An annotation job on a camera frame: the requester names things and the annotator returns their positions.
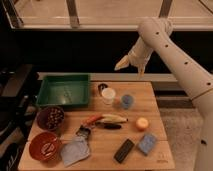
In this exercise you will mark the clear cup blue base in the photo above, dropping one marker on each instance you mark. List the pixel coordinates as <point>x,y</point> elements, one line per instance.
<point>127,101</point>

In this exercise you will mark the white plastic cup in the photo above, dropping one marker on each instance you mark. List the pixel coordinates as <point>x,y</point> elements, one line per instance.
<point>108,95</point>

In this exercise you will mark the black rectangular block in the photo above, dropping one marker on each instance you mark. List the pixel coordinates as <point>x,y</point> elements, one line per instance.
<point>123,150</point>

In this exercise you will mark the purple bowl with nuts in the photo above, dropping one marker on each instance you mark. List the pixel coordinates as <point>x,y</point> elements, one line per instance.
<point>50,118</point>

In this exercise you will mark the yellow banana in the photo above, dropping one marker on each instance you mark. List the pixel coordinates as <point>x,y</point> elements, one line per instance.
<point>109,118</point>

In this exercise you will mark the red bowl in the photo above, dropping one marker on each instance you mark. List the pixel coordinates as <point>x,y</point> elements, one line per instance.
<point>44,146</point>

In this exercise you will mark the grey blue cloth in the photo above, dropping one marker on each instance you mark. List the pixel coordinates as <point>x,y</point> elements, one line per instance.
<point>76,150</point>

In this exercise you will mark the blue sponge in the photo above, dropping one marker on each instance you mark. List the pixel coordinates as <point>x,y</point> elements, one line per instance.
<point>147,143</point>

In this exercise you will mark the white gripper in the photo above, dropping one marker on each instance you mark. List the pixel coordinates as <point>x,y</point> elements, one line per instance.
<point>138,56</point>

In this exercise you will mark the green plastic tray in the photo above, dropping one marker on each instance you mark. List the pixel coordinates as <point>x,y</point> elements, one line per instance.
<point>64,90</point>

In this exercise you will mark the metal binder clip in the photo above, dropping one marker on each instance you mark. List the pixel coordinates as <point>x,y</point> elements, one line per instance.
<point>83,131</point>

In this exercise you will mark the yellow apple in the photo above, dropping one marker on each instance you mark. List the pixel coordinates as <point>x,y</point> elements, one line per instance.
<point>142,124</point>

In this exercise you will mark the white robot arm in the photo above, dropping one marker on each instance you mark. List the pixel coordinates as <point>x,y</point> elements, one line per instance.
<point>192,77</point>

